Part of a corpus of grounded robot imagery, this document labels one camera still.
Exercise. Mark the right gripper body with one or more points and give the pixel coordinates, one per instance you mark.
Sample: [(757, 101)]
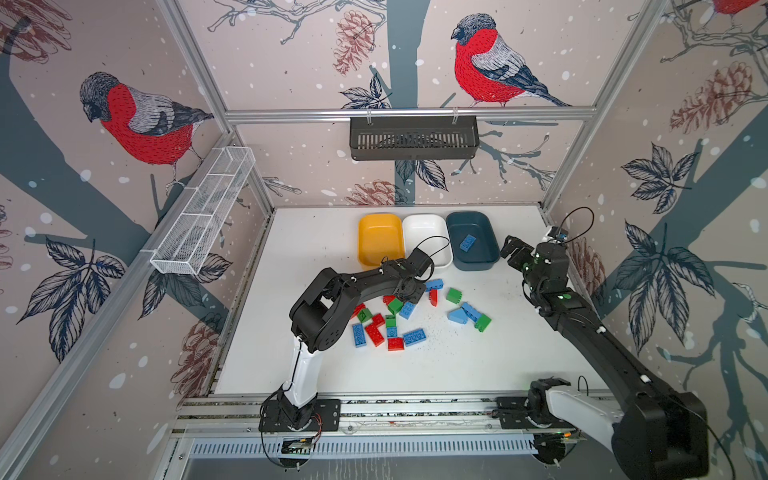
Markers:
[(531, 282)]

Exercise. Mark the white plastic bin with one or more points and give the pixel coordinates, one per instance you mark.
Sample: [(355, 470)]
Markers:
[(429, 233)]

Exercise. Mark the yellow plastic bin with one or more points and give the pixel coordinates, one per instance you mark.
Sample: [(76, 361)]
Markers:
[(380, 237)]

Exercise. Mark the teal plastic bin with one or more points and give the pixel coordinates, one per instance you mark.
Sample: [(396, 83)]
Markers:
[(485, 251)]

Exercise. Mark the light blue lego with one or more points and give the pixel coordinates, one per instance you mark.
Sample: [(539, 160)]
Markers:
[(458, 316)]

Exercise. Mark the blue long lego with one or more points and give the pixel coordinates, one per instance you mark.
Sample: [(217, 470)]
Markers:
[(467, 243)]

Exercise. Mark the blue lego diagonal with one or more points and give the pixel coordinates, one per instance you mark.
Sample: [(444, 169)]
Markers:
[(471, 312)]

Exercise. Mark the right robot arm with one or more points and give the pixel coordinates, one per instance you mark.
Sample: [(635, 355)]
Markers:
[(653, 431)]

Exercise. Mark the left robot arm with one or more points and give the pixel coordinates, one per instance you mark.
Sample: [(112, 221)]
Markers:
[(318, 320)]

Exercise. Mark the green square lego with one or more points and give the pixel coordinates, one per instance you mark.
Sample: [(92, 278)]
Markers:
[(454, 296)]

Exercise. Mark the blue lego bottom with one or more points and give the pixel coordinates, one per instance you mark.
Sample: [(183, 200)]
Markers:
[(414, 337)]

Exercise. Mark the red lego bottom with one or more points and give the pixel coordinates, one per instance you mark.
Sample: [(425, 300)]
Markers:
[(395, 344)]

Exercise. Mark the red lego lower diagonal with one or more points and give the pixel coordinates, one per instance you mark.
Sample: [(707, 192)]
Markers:
[(374, 334)]

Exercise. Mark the red lego left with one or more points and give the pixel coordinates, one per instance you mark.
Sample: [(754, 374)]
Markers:
[(358, 309)]

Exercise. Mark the black hanging wire basket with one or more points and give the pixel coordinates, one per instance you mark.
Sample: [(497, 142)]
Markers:
[(413, 138)]

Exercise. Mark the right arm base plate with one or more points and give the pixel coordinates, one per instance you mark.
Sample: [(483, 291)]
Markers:
[(513, 412)]

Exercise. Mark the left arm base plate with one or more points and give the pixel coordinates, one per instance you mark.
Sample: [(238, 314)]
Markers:
[(281, 416)]

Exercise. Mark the white wire mesh basket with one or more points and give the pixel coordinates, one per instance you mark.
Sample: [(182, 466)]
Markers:
[(190, 239)]

